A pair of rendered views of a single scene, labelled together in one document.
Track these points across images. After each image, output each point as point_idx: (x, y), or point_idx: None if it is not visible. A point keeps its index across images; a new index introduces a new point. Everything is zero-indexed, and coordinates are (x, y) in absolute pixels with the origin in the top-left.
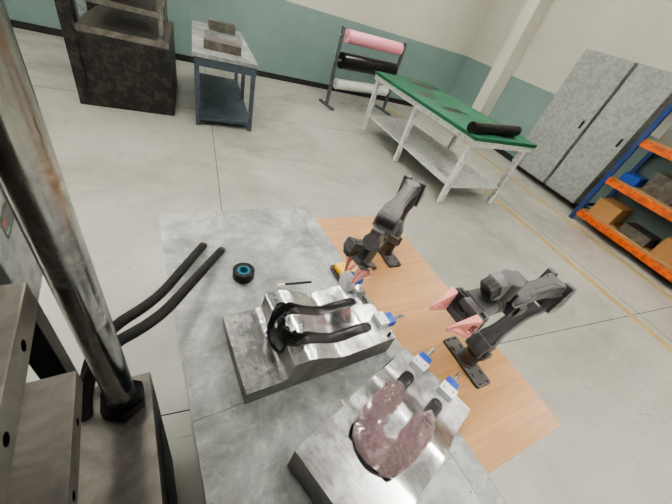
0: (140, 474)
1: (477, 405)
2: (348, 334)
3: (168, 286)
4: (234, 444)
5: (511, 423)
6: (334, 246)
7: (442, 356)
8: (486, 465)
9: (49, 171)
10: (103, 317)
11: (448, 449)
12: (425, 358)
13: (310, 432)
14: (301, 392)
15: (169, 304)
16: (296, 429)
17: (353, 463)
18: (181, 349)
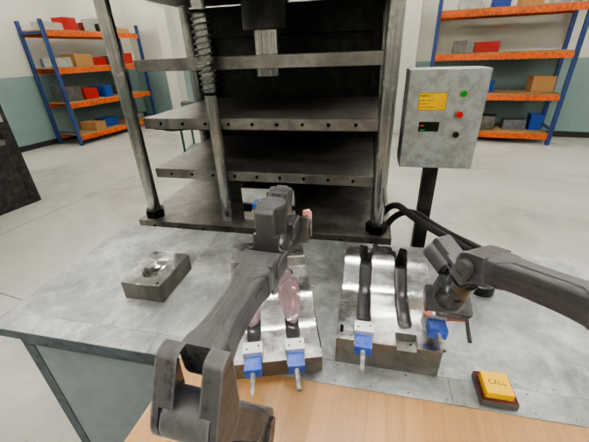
0: (337, 231)
1: None
2: (363, 303)
3: (450, 233)
4: (328, 250)
5: (158, 438)
6: (585, 428)
7: (285, 431)
8: (182, 364)
9: (385, 77)
10: (379, 153)
11: None
12: (295, 360)
13: (308, 275)
14: (337, 281)
15: (424, 221)
16: (315, 271)
17: None
18: (400, 246)
